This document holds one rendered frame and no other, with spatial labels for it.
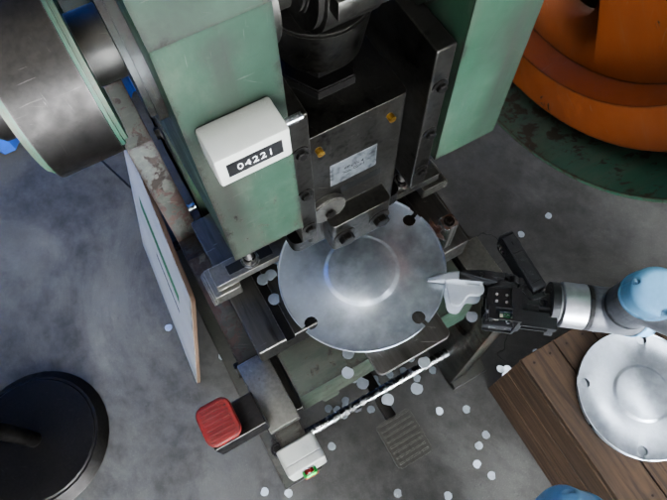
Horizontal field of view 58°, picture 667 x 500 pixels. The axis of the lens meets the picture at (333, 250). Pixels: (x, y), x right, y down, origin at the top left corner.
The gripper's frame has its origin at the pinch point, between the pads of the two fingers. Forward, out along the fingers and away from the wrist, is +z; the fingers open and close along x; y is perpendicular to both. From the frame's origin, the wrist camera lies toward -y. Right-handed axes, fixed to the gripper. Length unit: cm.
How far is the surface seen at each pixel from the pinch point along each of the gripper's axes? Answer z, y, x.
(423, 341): 1.0, 11.1, 1.0
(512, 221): -28, -55, 80
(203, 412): 34.8, 27.3, 1.7
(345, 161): 14.7, -2.5, -30.1
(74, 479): 86, 41, 72
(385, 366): 6.7, 16.1, 0.8
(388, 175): 9.4, -7.1, -20.1
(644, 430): -52, 12, 45
